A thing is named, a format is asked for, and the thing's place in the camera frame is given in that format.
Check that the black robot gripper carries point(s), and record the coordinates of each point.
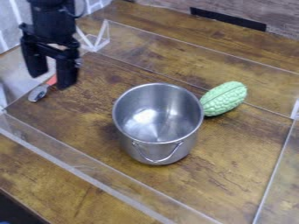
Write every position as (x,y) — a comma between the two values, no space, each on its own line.
(52,27)

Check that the orange handled metal spoon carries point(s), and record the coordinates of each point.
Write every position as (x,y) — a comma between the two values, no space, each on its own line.
(38,92)

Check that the stainless steel pot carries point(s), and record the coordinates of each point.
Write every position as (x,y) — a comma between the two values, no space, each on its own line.
(157,117)

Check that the green bitter melon toy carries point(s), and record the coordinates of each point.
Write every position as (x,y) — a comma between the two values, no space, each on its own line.
(222,98)

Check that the clear acrylic enclosure wall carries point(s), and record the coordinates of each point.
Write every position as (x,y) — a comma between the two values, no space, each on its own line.
(64,168)

